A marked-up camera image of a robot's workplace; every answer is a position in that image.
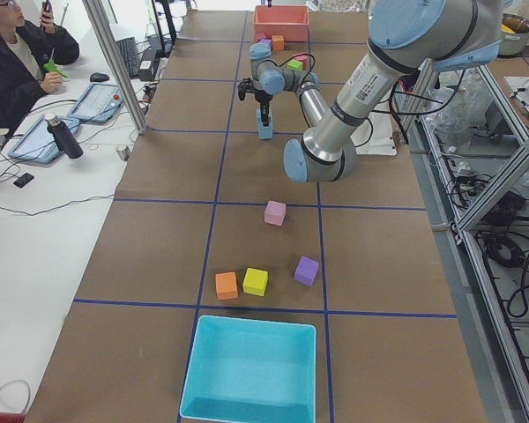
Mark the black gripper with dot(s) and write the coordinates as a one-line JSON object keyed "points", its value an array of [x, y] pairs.
{"points": [[263, 97]]}

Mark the light blue foam block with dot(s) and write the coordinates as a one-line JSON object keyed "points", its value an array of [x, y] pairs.
{"points": [[264, 121], [265, 132]]}

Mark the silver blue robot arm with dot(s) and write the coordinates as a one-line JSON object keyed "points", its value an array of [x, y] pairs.
{"points": [[455, 35]]}

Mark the green foam block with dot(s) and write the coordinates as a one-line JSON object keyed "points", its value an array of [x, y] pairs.
{"points": [[295, 65]]}

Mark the purple foam block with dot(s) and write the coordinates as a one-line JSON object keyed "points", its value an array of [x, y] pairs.
{"points": [[266, 42], [306, 271]]}

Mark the orange foam block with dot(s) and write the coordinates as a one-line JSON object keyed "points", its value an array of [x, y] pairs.
{"points": [[226, 286], [278, 42]]}

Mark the pink plastic bin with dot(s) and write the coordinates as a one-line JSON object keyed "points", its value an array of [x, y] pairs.
{"points": [[290, 21]]}

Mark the white paper sheet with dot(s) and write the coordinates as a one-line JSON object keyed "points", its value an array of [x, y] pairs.
{"points": [[374, 136]]}

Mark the black keyboard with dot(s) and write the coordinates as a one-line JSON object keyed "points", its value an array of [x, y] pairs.
{"points": [[127, 48]]}

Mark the small silver tape roll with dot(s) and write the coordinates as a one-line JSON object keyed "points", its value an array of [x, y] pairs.
{"points": [[123, 152]]}

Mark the blue teach pendant tablet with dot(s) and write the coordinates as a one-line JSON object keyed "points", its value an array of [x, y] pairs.
{"points": [[97, 104], [39, 145]]}

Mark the black computer mouse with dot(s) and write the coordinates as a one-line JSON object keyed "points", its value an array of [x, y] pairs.
{"points": [[98, 77]]}

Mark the yellow-green foam block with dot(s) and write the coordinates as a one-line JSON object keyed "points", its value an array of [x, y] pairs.
{"points": [[255, 282]]}

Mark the black water bottle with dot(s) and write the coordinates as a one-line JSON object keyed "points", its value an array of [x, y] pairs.
{"points": [[63, 137]]}

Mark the black phone in hand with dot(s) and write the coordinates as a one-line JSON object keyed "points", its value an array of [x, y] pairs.
{"points": [[46, 6]]}

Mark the seated person in black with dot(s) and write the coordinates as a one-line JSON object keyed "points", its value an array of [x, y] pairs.
{"points": [[24, 48]]}

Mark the black smartphone on table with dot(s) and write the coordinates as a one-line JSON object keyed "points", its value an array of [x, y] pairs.
{"points": [[23, 180]]}

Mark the turquoise plastic bin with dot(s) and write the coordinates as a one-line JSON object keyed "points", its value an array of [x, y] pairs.
{"points": [[244, 370]]}

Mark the aluminium frame post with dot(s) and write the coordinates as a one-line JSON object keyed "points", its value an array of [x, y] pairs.
{"points": [[101, 27]]}

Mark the aluminium frame rack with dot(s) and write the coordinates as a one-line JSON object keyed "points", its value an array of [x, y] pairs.
{"points": [[472, 145]]}

